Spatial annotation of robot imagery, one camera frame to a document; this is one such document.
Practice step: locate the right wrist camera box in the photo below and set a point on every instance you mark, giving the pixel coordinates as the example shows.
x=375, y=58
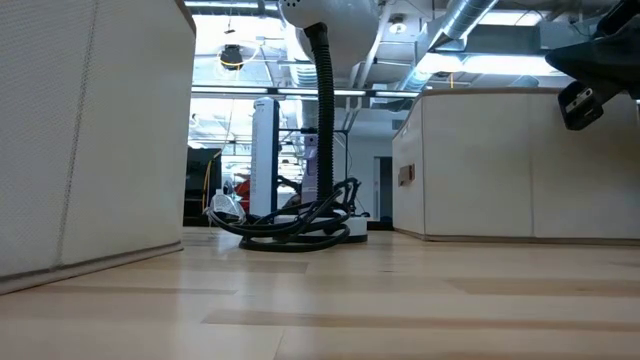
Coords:
x=582, y=107

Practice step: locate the white tower fan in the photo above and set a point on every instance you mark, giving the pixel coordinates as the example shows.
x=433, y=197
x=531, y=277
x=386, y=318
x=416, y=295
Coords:
x=264, y=150

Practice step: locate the long ceiling light strip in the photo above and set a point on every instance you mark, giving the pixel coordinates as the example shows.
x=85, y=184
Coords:
x=350, y=92

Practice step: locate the open cardboard box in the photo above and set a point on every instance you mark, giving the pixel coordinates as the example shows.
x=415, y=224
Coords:
x=100, y=135

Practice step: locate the black ceiling dome camera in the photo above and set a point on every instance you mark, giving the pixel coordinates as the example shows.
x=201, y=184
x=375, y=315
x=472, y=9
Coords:
x=231, y=56

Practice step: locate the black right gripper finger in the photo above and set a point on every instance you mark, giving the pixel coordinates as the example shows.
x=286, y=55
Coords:
x=580, y=62

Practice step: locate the beige fabric storage bin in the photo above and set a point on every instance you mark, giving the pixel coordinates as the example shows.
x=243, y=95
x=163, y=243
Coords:
x=500, y=165

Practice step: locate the white purple standing appliance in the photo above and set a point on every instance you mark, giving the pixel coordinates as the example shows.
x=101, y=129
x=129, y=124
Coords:
x=310, y=170

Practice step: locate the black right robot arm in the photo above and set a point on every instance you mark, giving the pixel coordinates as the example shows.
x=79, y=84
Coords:
x=622, y=15

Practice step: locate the person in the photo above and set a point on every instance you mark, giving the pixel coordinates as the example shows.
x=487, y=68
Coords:
x=244, y=189

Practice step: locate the black monitor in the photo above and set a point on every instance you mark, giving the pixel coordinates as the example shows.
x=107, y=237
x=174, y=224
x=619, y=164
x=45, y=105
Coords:
x=197, y=185

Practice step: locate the clear plastic wrapper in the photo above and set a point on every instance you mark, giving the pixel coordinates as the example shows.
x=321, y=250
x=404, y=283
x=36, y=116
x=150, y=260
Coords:
x=226, y=205

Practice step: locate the silver ventilation duct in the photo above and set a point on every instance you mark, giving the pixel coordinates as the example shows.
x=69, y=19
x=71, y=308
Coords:
x=465, y=17

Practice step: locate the dark doorway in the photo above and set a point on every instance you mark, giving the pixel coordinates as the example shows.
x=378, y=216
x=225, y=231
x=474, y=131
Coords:
x=385, y=190

